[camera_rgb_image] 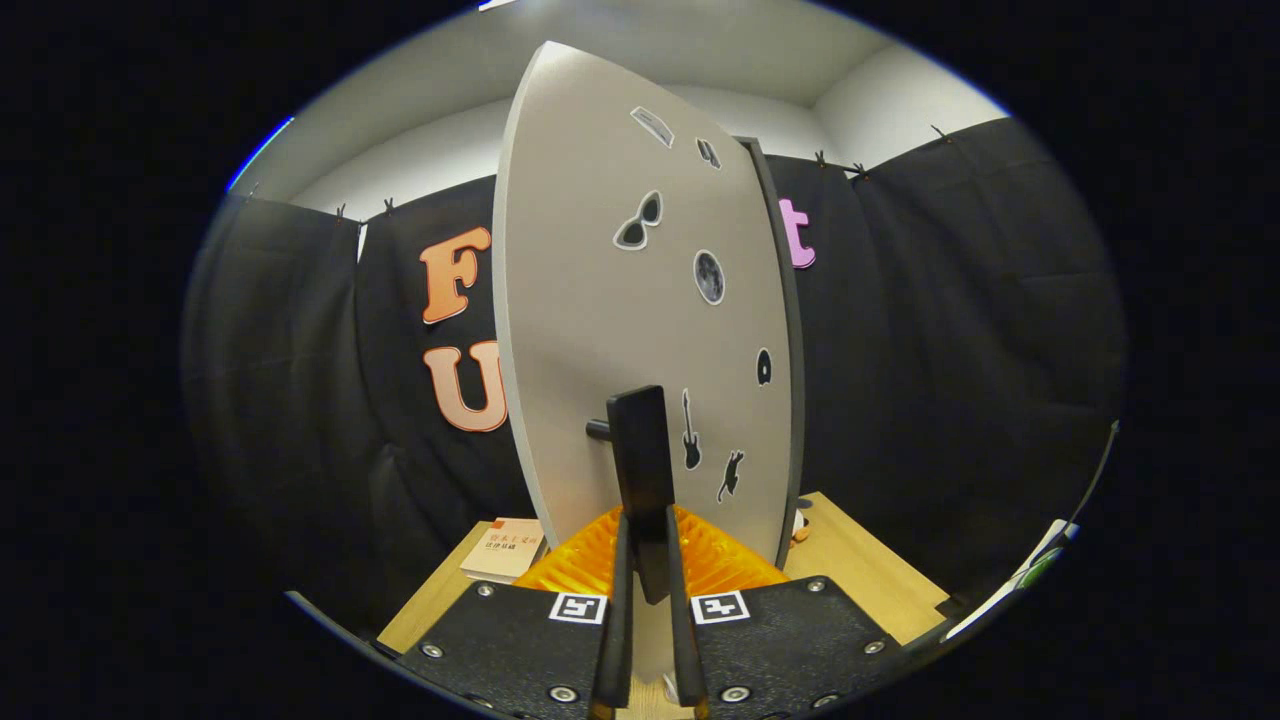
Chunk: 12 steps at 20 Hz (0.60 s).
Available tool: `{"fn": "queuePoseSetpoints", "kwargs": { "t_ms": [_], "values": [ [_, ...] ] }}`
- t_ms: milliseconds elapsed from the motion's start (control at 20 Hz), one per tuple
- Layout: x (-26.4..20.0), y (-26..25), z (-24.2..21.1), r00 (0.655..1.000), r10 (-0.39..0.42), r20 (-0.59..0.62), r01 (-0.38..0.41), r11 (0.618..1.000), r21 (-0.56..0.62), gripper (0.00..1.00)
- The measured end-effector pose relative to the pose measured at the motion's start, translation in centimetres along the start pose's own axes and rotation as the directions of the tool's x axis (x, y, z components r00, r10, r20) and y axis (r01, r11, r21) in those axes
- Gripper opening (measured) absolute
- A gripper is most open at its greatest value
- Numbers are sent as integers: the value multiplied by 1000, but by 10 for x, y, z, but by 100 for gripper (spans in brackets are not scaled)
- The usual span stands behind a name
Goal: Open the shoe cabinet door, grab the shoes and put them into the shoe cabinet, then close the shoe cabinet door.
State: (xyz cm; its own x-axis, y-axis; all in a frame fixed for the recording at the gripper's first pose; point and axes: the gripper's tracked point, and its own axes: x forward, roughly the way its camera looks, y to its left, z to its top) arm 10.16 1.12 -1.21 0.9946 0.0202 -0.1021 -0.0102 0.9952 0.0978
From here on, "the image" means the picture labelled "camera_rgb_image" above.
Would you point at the white paper sheet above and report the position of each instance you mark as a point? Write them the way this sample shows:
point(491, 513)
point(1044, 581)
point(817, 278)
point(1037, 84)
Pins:
point(1000, 605)

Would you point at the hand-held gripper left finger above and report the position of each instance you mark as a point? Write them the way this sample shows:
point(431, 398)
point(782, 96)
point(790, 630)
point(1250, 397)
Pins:
point(615, 640)

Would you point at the beige shoe cabinet door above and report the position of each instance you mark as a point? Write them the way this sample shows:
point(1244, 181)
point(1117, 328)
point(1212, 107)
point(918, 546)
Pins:
point(580, 300)

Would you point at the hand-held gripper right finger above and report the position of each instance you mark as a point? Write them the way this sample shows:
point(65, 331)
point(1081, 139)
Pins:
point(685, 640)

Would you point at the green round object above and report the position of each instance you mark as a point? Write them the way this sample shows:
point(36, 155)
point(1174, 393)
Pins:
point(1040, 570)

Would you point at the grey shoe cabinet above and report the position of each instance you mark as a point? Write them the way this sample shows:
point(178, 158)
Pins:
point(798, 400)

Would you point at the black backdrop cloth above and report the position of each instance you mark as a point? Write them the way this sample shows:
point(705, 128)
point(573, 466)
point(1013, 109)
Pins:
point(950, 350)

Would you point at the beige orange book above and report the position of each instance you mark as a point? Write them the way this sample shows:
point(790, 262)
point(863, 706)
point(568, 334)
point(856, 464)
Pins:
point(505, 550)

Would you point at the ceiling light strip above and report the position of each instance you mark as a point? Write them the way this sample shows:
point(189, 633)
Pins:
point(262, 152)
point(497, 4)

